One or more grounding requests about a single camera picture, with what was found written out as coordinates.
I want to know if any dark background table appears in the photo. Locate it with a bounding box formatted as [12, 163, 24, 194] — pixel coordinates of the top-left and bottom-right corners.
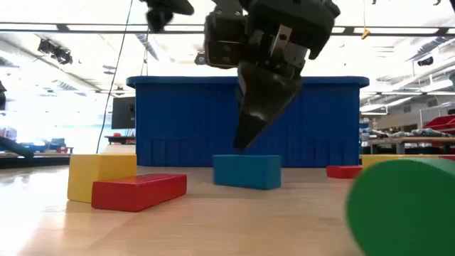
[105, 134, 137, 146]

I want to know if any small yellow cube block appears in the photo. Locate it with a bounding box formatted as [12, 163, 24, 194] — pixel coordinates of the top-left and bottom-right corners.
[67, 153, 138, 204]

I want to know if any red plastic tray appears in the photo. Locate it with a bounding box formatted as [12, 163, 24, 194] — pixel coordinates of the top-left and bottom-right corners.
[422, 114, 455, 135]

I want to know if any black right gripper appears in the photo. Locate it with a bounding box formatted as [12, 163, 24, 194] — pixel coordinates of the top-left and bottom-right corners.
[232, 0, 341, 151]

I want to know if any yellow hanging plug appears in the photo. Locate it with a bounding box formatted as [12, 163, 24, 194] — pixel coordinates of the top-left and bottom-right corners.
[360, 0, 371, 40]

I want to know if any black computer monitor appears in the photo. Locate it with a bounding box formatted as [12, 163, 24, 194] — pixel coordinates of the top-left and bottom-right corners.
[111, 96, 137, 130]

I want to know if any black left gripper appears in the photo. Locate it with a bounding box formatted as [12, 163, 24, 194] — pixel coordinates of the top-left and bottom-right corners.
[140, 0, 196, 16]

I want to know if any background storage shelf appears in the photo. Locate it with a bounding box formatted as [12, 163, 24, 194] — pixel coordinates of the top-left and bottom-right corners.
[358, 117, 374, 156]

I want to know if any black hanging cable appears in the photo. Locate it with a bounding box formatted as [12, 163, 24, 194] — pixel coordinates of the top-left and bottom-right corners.
[140, 26, 150, 77]
[95, 0, 134, 154]

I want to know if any black ceiling light rail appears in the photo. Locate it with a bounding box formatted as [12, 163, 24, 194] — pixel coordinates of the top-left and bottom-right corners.
[0, 23, 455, 36]

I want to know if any long red block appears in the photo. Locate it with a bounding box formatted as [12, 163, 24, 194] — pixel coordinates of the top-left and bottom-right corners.
[326, 165, 364, 180]

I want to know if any blue rectangular block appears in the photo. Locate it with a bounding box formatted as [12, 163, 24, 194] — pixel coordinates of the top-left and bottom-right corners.
[213, 154, 282, 191]

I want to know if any green rectangular block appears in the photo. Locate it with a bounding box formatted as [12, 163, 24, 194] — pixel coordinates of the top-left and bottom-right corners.
[345, 158, 455, 256]

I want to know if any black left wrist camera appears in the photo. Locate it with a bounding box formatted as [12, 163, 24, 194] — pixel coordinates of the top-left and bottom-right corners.
[146, 9, 176, 33]

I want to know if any background work table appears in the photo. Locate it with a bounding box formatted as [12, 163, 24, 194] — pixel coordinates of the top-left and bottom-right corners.
[368, 134, 455, 156]

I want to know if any black ceiling spotlight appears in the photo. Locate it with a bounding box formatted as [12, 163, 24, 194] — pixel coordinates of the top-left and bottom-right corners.
[417, 55, 435, 68]
[37, 38, 75, 66]

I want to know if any large blue plastic bin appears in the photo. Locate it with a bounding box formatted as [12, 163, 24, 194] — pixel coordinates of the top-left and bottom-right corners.
[126, 75, 370, 168]

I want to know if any yellow rectangular block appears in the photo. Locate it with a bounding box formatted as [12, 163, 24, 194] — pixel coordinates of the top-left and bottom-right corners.
[361, 154, 441, 170]

